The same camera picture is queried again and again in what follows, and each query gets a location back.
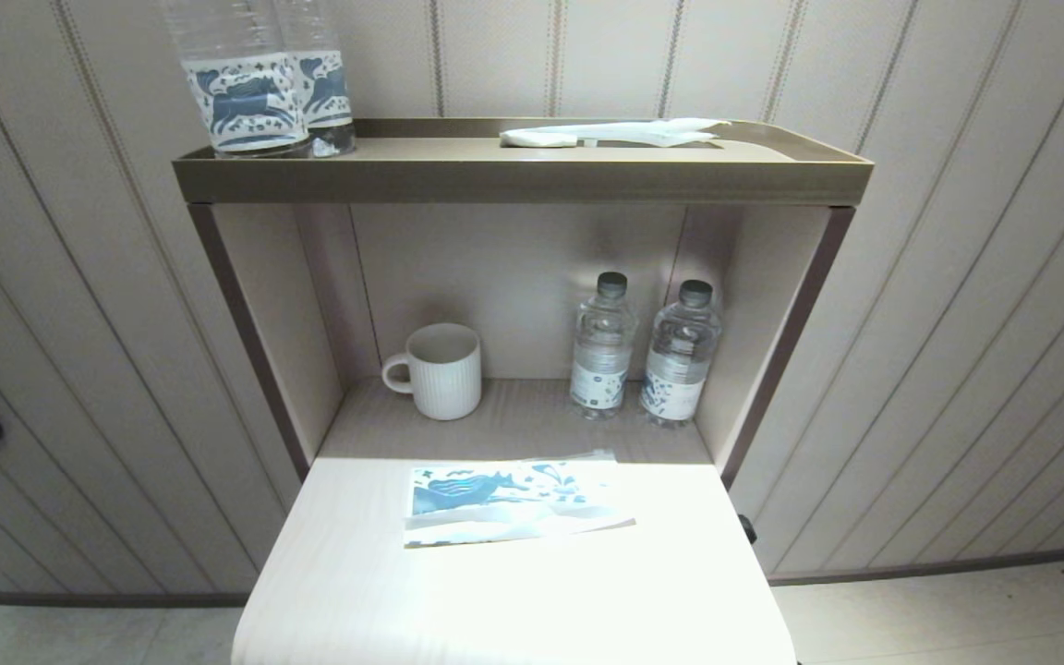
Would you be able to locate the white horse-print paper pouch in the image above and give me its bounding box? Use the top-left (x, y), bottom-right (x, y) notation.
top-left (403, 450), bottom-right (637, 550)

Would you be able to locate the small clear water bottle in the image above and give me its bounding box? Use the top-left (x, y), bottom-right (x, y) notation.
top-left (640, 279), bottom-right (723, 429)
top-left (570, 272), bottom-right (639, 421)

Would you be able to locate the white ribbed ceramic mug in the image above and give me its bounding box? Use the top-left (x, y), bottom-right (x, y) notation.
top-left (381, 323), bottom-right (483, 421)

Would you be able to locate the beige brown shelf unit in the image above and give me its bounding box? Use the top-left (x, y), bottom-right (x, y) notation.
top-left (172, 117), bottom-right (875, 490)

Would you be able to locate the white plastic sachet wrapper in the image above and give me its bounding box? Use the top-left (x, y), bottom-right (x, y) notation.
top-left (500, 118), bottom-right (732, 150)

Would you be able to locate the large horse-label water bottle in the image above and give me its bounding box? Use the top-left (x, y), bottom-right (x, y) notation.
top-left (273, 0), bottom-right (357, 156)
top-left (161, 0), bottom-right (313, 159)

